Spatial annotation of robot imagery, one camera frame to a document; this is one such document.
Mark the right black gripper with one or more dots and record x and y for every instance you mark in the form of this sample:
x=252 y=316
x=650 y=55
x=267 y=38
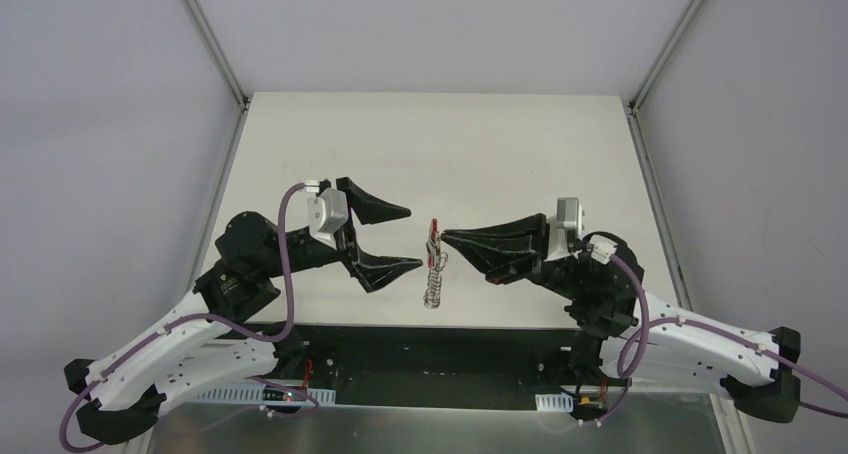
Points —
x=539 y=253

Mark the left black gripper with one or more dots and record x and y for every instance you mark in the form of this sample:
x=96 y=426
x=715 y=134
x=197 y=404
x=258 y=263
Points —
x=348 y=237

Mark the red handled metal keyring holder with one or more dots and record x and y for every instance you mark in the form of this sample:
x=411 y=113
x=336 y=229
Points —
x=436 y=262

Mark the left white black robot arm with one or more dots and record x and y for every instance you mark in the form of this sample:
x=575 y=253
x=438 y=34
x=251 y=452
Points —
x=237 y=322

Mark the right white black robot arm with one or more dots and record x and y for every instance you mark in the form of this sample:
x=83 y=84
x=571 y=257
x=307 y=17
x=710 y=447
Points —
x=624 y=331

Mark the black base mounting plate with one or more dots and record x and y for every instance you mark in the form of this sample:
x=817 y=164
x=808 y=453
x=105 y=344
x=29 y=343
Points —
x=438 y=367

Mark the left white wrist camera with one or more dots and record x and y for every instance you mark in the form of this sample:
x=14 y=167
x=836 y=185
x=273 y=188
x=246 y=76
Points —
x=328 y=211

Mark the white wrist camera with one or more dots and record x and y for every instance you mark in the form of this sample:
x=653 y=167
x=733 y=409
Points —
x=566 y=231
x=328 y=211

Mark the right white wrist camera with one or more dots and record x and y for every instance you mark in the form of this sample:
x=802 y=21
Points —
x=566 y=231

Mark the right white cable duct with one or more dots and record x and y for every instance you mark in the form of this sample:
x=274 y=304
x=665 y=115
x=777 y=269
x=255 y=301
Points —
x=554 y=403

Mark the white cable duct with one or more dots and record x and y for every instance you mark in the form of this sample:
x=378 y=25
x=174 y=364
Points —
x=554 y=403
x=251 y=394

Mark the left white cable duct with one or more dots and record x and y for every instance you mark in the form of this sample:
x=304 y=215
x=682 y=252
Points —
x=251 y=394

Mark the right aluminium frame post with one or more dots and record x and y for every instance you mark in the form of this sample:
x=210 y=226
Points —
x=669 y=47

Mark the aluminium frame post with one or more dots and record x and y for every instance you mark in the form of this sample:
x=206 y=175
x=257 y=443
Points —
x=214 y=49
x=669 y=47

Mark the left aluminium frame post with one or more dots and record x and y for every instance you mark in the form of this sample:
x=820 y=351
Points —
x=214 y=49

